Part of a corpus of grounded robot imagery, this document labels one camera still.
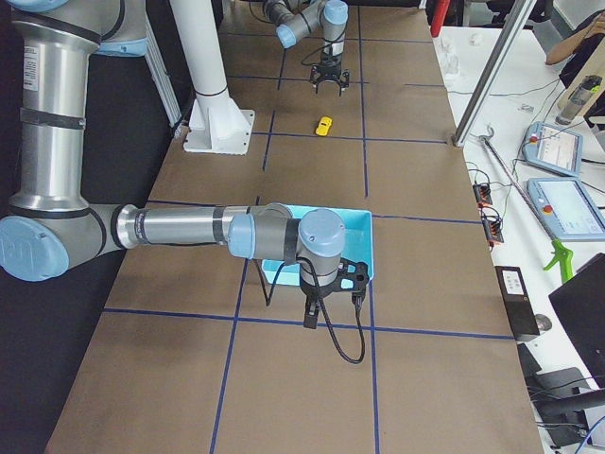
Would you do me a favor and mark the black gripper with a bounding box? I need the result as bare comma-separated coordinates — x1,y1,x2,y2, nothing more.
299,257,370,328
309,55,350,96

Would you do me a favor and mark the yellow beetle toy car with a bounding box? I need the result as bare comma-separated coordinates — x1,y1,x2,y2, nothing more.
315,115,333,137

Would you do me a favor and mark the person forearm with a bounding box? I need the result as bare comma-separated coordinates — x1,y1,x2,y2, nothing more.
545,19,600,65

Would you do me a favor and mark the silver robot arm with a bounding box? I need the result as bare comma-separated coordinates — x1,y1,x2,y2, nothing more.
1,1,370,329
262,0,350,96

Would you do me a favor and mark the light blue plastic bin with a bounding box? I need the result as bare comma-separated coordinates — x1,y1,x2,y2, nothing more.
261,204,374,286

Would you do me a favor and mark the red cylinder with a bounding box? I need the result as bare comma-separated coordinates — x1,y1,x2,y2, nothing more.
430,0,450,38

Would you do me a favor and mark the upper orange black connector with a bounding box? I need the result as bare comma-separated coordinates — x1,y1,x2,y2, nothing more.
473,183,493,208

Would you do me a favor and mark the orange black connector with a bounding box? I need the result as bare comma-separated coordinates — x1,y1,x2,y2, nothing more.
481,213,504,247
473,183,493,208

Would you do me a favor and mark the lower orange black connector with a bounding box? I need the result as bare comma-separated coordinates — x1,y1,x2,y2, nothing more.
481,213,504,247

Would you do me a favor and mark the black remote box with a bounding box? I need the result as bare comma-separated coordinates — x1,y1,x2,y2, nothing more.
494,266,540,341

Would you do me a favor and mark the upper teach pendant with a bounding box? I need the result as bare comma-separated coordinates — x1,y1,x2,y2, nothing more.
522,122,583,177

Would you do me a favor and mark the teach pendant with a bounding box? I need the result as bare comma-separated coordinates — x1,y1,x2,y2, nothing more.
522,122,583,177
527,177,604,242

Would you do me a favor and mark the black monitor stand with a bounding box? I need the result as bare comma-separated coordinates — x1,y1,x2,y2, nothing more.
517,343,604,449

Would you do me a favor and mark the clear water bottle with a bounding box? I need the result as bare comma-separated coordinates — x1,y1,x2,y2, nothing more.
555,75,602,125

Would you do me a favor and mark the lower teach pendant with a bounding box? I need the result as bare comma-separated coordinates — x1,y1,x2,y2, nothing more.
527,177,604,242

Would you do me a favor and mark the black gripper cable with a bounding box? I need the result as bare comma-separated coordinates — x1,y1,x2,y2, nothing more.
254,257,368,365

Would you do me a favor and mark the white pedestal column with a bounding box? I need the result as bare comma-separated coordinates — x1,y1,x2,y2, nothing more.
170,0,255,155

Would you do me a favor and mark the aluminium frame post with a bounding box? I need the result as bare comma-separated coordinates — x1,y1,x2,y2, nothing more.
452,0,536,148

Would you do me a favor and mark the green handled reach grabber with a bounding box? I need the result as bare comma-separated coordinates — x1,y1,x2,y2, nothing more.
478,125,574,283

